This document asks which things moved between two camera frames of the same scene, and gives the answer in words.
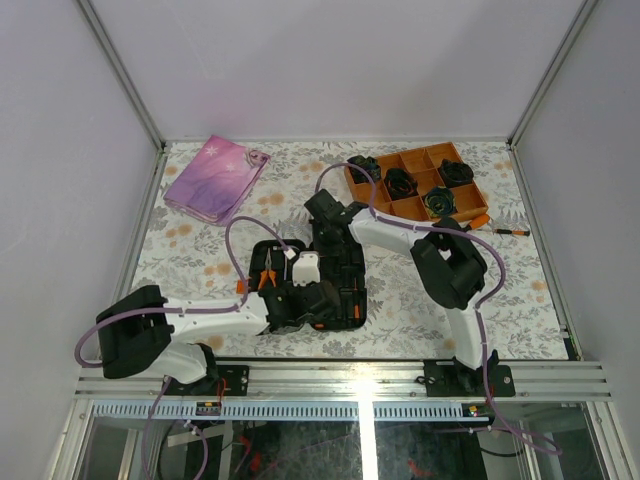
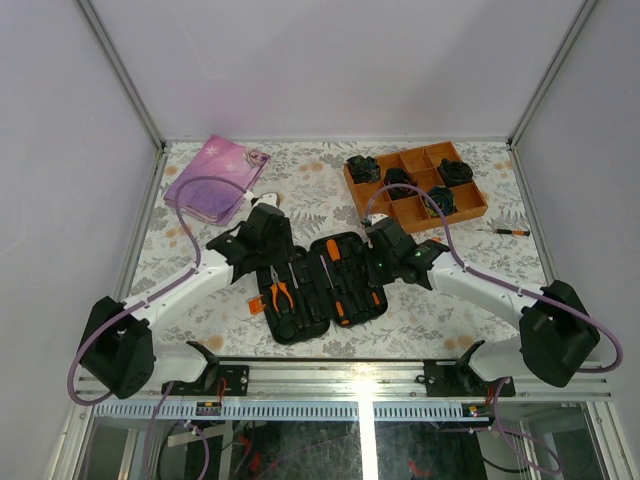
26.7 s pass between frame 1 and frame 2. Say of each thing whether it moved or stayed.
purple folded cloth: stayed
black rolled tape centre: stayed
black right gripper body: moved
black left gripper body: moved
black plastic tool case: moved
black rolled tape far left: stayed
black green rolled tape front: stayed
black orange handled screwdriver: moved
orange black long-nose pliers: moved
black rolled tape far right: stayed
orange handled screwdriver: moved
